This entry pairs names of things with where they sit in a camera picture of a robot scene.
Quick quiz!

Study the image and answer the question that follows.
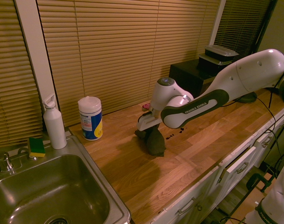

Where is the green and yellow sponge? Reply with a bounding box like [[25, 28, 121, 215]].
[[27, 137, 46, 159]]

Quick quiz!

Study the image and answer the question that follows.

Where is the black cable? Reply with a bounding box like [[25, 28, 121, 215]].
[[255, 60, 284, 168]]

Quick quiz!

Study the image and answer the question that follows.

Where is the black box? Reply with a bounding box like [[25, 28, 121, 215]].
[[169, 59, 223, 99]]

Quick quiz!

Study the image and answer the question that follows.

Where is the white cabinet drawer front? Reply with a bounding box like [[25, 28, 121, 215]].
[[225, 146, 257, 174]]

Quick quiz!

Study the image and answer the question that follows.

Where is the wide beige window blind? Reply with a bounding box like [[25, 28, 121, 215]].
[[36, 0, 223, 127]]

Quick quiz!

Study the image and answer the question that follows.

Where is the narrow beige window blind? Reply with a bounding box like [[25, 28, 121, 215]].
[[0, 0, 44, 148]]

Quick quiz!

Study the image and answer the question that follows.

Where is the stainless steel sink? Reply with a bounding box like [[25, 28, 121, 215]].
[[0, 135, 132, 224]]

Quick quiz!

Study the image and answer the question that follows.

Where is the black clamp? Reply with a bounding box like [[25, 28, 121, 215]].
[[246, 172, 277, 193]]

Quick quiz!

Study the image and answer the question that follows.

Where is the chrome faucet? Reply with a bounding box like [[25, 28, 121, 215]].
[[0, 147, 28, 174]]

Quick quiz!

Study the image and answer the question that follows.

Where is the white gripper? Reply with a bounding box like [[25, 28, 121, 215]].
[[136, 112, 163, 132]]

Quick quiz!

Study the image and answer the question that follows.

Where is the black plastic container with lid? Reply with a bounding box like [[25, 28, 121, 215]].
[[204, 45, 239, 63], [198, 53, 232, 72]]

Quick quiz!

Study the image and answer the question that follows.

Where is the white water bottle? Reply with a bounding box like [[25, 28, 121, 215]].
[[42, 93, 68, 150]]

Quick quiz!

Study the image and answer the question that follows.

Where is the black stand base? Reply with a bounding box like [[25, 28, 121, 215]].
[[233, 91, 258, 104]]

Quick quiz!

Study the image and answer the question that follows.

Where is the dark grey cloth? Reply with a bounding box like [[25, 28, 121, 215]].
[[134, 125, 166, 157]]

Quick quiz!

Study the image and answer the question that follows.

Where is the white window frame post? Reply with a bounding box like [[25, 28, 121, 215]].
[[14, 0, 61, 113]]

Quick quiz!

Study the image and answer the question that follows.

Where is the dark window blind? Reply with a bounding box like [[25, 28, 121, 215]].
[[214, 0, 273, 62]]

